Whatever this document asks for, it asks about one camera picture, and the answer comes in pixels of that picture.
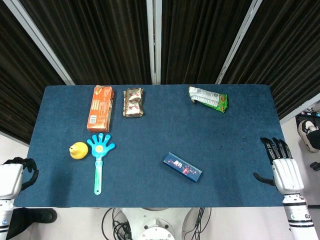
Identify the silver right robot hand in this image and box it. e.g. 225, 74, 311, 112
252, 136, 306, 196

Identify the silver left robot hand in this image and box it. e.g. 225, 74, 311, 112
0, 156, 40, 200

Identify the blue rectangular box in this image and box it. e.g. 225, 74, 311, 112
163, 151, 203, 185

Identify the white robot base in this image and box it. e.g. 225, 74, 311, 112
119, 207, 198, 240

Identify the orange carton box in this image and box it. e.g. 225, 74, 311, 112
86, 85, 115, 133

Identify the black shoe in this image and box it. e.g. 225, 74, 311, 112
6, 207, 58, 240

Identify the white and black sneaker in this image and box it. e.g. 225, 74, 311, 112
298, 119, 320, 153

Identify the yellow pear toy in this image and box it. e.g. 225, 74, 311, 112
69, 141, 89, 160

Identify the blue hand clapper toy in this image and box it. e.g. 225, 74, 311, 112
86, 133, 116, 196

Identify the dark ribbed partition panel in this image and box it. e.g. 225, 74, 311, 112
0, 0, 76, 146
216, 0, 320, 125
4, 0, 157, 86
152, 0, 263, 85

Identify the green and white snack bag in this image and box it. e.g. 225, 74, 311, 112
188, 85, 229, 114

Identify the beige snack wrapper pack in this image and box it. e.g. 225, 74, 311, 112
122, 87, 145, 118

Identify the black cable bundle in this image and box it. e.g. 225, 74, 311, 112
101, 207, 133, 240
182, 207, 213, 240

